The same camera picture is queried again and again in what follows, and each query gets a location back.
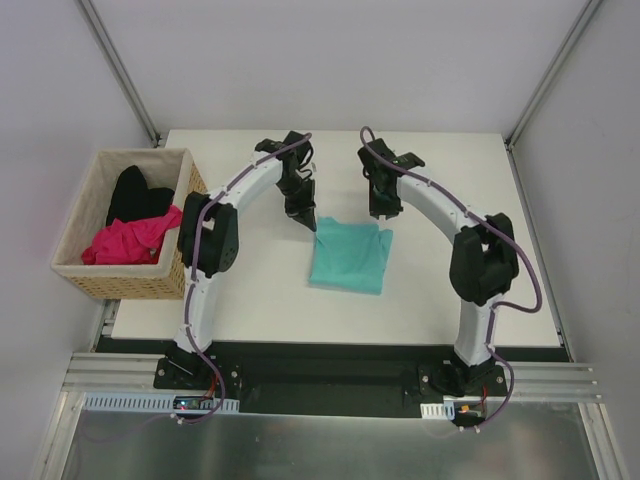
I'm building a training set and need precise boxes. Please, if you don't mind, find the teal t shirt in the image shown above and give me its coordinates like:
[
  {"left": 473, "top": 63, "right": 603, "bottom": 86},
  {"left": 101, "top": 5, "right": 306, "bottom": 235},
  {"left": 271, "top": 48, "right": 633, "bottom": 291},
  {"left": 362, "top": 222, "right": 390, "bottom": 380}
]
[{"left": 309, "top": 217, "right": 394, "bottom": 295}]

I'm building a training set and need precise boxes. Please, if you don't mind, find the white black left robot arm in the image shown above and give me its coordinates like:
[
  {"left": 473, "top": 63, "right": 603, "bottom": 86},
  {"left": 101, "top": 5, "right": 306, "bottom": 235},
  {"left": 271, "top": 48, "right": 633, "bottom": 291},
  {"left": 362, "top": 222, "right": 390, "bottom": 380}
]
[{"left": 157, "top": 131, "right": 317, "bottom": 389}]

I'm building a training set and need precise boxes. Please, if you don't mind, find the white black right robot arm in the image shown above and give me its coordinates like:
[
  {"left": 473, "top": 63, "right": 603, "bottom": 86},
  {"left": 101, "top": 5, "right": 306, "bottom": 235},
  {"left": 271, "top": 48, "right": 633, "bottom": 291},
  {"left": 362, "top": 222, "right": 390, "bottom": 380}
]
[{"left": 358, "top": 138, "right": 519, "bottom": 397}]

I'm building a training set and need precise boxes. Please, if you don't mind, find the wicker laundry basket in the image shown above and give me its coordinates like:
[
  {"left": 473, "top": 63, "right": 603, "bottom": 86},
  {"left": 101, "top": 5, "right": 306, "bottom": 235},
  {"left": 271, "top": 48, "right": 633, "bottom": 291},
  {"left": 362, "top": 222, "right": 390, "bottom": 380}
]
[{"left": 51, "top": 148, "right": 206, "bottom": 300}]

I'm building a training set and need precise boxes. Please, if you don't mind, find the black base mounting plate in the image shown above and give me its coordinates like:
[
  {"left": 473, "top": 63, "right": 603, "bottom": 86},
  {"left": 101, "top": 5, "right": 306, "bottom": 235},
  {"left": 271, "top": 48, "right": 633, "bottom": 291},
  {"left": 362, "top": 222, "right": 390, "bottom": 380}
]
[{"left": 153, "top": 341, "right": 509, "bottom": 418}]

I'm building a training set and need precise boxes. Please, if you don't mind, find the black t shirt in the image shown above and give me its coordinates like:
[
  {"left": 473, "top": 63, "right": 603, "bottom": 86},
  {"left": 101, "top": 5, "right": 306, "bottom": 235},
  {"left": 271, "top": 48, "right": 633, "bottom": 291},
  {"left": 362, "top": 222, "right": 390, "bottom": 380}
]
[{"left": 105, "top": 165, "right": 174, "bottom": 226}]

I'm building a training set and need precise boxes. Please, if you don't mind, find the pink t shirt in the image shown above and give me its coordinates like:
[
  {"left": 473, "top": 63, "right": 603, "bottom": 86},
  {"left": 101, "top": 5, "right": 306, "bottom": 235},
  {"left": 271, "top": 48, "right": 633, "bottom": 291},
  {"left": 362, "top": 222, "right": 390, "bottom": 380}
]
[{"left": 81, "top": 205, "right": 183, "bottom": 265}]

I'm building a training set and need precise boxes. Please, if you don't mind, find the right white cable duct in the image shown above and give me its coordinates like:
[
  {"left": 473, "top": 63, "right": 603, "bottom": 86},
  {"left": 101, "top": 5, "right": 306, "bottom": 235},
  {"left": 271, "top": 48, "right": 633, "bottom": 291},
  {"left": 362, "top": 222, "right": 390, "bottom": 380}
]
[{"left": 419, "top": 400, "right": 487, "bottom": 421}]

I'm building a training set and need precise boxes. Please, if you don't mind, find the white cable duct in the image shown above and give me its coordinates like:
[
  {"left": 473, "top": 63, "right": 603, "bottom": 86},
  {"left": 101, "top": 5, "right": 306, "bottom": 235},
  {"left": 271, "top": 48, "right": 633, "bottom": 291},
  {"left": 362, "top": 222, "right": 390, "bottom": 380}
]
[
  {"left": 84, "top": 393, "right": 240, "bottom": 415},
  {"left": 419, "top": 400, "right": 487, "bottom": 421}
]

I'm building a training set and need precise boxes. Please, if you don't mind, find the left rear aluminium post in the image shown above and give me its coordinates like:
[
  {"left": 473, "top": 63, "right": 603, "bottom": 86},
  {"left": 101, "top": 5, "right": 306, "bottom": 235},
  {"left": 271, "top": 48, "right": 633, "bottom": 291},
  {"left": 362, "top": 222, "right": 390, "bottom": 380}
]
[{"left": 74, "top": 0, "right": 163, "bottom": 148}]

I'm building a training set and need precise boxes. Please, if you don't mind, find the aluminium post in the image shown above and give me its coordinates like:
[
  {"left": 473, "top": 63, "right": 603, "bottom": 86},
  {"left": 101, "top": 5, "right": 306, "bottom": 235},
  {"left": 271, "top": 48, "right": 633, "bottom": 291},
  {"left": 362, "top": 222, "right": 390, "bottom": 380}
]
[
  {"left": 504, "top": 0, "right": 605, "bottom": 152},
  {"left": 74, "top": 0, "right": 163, "bottom": 148}
]

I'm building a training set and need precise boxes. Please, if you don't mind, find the right rear aluminium post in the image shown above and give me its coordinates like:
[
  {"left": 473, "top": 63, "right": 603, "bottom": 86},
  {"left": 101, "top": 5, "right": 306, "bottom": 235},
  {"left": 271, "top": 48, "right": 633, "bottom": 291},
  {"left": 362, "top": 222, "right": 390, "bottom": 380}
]
[{"left": 504, "top": 0, "right": 605, "bottom": 152}]

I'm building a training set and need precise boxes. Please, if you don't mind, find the aluminium front frame rail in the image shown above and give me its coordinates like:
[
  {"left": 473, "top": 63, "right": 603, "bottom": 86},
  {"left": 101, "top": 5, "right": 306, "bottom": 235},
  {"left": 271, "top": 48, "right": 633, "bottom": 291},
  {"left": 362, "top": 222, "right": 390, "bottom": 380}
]
[{"left": 63, "top": 338, "right": 604, "bottom": 403}]

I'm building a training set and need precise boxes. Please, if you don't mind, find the left white cable duct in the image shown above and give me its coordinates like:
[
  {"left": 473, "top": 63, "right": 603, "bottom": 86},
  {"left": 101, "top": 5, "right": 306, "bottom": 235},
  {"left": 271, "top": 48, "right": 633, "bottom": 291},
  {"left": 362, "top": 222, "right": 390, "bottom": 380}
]
[{"left": 84, "top": 393, "right": 240, "bottom": 415}]

